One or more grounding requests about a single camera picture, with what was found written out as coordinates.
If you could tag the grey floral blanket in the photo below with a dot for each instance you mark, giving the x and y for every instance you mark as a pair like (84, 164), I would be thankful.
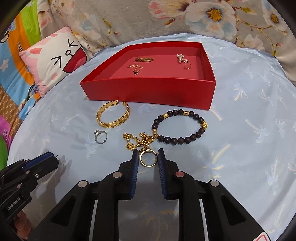
(101, 24)

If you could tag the red open box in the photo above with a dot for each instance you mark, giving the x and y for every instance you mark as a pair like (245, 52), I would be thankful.
(162, 81)

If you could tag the colourful cartoon bedsheet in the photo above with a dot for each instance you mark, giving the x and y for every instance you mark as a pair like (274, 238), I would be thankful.
(19, 93)

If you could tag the gold watch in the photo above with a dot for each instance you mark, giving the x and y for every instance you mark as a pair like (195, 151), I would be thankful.
(141, 59)

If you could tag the gold braided cuff bangle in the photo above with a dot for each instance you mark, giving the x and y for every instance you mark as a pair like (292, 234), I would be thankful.
(113, 114)

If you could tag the cat face pillow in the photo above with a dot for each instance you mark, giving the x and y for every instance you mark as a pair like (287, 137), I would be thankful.
(53, 58)

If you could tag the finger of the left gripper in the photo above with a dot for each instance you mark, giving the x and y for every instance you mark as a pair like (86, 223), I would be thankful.
(44, 162)
(23, 171)

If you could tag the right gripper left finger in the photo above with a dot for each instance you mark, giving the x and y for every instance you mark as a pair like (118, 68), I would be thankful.
(89, 211)

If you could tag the gold ear cuff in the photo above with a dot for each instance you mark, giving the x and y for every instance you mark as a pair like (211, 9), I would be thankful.
(187, 66)

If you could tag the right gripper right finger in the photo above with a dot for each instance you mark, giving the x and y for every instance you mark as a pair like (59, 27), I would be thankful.
(207, 210)

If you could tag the left hand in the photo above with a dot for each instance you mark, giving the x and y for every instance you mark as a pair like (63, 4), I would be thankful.
(23, 225)

